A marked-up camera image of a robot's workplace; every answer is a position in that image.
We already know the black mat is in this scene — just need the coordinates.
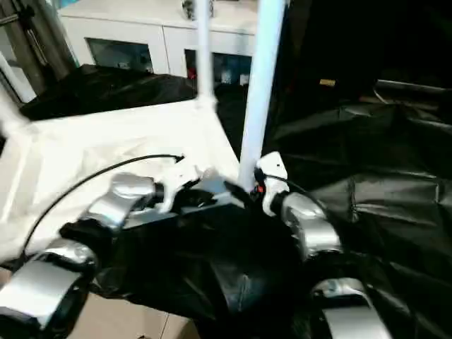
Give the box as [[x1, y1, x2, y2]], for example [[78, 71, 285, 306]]
[[0, 63, 452, 339]]

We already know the white glass-door cabinet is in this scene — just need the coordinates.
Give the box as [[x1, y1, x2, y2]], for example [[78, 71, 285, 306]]
[[57, 0, 263, 88]]

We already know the black metal bar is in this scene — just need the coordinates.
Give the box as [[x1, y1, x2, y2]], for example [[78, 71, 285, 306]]
[[375, 79, 452, 97]]

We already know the black backdrop cloth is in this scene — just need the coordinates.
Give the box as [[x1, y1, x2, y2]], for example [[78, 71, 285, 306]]
[[278, 0, 452, 100]]

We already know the white pole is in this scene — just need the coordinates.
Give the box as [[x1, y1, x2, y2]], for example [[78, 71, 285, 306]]
[[0, 52, 37, 102]]

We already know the black left wrist camera cable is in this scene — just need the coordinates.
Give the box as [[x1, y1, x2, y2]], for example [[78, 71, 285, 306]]
[[20, 153, 187, 256]]

